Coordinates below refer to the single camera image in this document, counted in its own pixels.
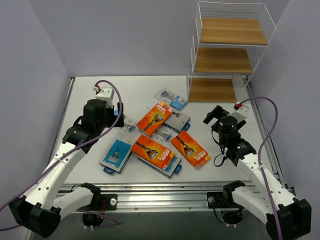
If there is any clear blister razor pack left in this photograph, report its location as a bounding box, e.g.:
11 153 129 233
115 115 138 137

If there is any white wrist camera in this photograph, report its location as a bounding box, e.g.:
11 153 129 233
93 86 115 108
228 102 250 123

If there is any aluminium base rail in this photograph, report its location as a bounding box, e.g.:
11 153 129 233
56 181 298 213

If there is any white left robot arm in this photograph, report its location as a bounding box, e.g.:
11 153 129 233
8 99 124 238

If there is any Harry's box upper white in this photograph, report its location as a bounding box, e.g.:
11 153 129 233
163 110 191 134

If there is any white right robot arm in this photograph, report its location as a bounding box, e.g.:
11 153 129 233
203 104 312 240

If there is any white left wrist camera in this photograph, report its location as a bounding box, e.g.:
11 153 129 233
93 86 115 108

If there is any white wire wooden shelf rack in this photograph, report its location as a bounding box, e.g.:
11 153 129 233
186 1 276 103

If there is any grey blue Harry's box left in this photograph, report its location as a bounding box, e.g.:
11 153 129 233
99 132 135 176

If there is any clear blister razor pack middle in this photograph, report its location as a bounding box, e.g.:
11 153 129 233
153 126 173 144

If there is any clear blister razor pack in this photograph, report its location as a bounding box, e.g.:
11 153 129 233
153 126 173 144
115 115 138 137
154 87 188 111

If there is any orange Gillette box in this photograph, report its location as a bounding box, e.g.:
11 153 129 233
170 130 211 169
136 101 173 137
131 134 175 170

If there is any purple cable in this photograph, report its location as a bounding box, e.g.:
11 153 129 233
0 79 124 232
241 96 284 240

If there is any Harry's box under centre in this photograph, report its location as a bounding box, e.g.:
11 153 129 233
137 156 182 179

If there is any clear blister razor pack top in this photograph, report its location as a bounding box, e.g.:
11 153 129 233
154 87 188 111

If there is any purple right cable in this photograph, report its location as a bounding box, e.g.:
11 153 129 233
241 96 284 240

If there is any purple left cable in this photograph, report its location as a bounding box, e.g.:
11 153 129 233
0 79 124 232

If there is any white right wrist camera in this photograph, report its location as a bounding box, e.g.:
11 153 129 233
228 102 250 123

